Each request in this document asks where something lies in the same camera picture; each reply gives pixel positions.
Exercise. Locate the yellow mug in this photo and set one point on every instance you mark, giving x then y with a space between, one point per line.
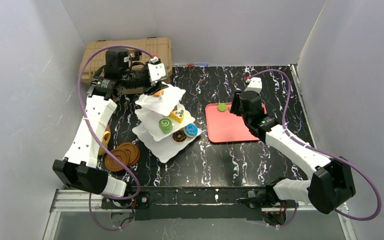
105 140

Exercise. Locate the stack of brown wooden coasters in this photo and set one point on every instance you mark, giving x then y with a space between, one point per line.
127 153

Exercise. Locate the white three-tier cake stand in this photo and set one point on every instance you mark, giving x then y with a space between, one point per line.
150 111

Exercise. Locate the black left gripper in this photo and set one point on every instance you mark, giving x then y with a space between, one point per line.
149 85

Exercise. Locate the round orange waffle cookie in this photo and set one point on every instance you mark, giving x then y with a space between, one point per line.
159 94

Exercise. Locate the green round macaron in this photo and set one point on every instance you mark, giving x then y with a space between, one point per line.
222 107

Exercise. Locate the yellow cake slice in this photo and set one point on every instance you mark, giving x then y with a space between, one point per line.
178 113

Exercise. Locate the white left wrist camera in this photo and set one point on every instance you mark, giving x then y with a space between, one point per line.
157 70

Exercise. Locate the chocolate donut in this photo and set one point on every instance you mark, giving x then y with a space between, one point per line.
179 136

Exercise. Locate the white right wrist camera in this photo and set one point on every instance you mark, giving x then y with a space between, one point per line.
254 85

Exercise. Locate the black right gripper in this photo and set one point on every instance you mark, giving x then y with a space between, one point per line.
237 103

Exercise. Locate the aluminium frame rail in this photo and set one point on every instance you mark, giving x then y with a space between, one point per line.
151 197

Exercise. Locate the tan plastic tool case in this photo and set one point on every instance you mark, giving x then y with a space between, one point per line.
159 46

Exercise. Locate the blue donut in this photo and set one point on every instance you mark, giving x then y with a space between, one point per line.
191 130

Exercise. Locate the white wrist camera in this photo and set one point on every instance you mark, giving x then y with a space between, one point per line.
157 70
254 85

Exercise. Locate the green roll cake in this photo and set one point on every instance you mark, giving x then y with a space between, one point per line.
165 125

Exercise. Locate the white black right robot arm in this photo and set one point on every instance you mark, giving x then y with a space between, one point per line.
330 182

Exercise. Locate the pink serving tray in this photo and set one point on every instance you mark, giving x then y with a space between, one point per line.
225 127

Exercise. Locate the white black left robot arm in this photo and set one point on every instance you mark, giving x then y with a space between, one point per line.
78 168

